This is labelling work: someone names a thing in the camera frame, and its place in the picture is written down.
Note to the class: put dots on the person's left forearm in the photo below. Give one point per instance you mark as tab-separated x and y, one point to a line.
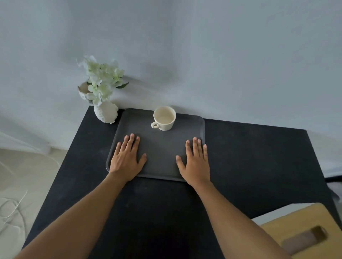
77	221

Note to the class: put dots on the cream ceramic cup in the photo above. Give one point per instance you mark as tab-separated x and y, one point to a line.
164	118

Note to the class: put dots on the person's left hand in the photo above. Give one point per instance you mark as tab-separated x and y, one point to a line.
125	165

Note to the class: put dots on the white ribbed vase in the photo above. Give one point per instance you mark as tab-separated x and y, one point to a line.
106	112

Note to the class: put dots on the yellow wooden stool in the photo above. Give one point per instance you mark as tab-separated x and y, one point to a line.
304	232

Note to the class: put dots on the white artificial flowers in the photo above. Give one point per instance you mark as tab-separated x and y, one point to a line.
103	80

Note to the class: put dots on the person's right hand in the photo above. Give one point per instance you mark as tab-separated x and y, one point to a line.
196	168

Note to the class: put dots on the dark grey tray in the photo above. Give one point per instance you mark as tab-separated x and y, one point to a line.
160	149

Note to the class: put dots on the person's right thumb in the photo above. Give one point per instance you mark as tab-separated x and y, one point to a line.
180	162

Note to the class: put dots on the person's left thumb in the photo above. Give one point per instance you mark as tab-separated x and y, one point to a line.
141	160

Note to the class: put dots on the person's right middle finger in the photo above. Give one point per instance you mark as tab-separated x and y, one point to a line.
195	146

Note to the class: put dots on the person's left middle finger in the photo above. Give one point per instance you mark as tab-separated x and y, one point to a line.
130	142

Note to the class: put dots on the person's left little finger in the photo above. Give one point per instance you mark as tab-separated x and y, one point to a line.
117	150

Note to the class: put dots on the person's right forearm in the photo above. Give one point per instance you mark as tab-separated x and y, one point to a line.
237	226

